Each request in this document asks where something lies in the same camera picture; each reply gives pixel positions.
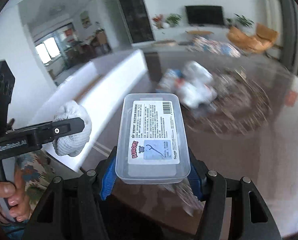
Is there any green potted plant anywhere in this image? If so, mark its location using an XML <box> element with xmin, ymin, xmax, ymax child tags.
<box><xmin>166</xmin><ymin>14</ymin><xmax>182</xmax><ymax>27</ymax></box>

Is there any dark glass cabinet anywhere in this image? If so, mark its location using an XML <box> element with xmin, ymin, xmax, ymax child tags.
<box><xmin>119</xmin><ymin>0</ymin><xmax>154</xmax><ymax>43</ymax></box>

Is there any patterned round table mat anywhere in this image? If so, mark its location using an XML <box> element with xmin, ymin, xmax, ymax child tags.
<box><xmin>181</xmin><ymin>69</ymin><xmax>272</xmax><ymax>137</ymax></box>

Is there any white standing air conditioner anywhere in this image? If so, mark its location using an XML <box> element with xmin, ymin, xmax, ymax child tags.
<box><xmin>265</xmin><ymin>0</ymin><xmax>283</xmax><ymax>60</ymax></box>

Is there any pile of white gloves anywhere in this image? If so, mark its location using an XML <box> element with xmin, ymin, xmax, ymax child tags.
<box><xmin>157</xmin><ymin>61</ymin><xmax>217</xmax><ymax>109</ymax></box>

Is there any patterned fabric cushion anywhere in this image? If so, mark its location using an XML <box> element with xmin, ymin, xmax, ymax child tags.
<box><xmin>186</xmin><ymin>36</ymin><xmax>241</xmax><ymax>58</ymax></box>

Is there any black flat television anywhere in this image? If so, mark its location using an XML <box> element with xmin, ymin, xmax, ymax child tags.
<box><xmin>185</xmin><ymin>5</ymin><xmax>225</xmax><ymax>26</ymax></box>

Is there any person's left hand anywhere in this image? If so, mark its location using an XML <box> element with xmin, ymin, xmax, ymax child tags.
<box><xmin>0</xmin><ymin>165</ymin><xmax>31</xmax><ymax>224</ymax></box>

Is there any clear plastic floss box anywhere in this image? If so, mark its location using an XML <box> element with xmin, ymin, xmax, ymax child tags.
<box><xmin>115</xmin><ymin>93</ymin><xmax>191</xmax><ymax>185</ymax></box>

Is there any white tv console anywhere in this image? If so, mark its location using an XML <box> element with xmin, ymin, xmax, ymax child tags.
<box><xmin>153</xmin><ymin>26</ymin><xmax>229</xmax><ymax>42</ymax></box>

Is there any red flower vase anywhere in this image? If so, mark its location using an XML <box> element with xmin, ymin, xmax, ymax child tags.
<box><xmin>152</xmin><ymin>14</ymin><xmax>164</xmax><ymax>29</ymax></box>

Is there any white knitted glove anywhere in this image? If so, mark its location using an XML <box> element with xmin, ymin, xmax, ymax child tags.
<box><xmin>53</xmin><ymin>100</ymin><xmax>92</xmax><ymax>157</ymax></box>

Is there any orange lounge chair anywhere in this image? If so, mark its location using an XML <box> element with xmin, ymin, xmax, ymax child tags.
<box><xmin>227</xmin><ymin>23</ymin><xmax>279</xmax><ymax>54</ymax></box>

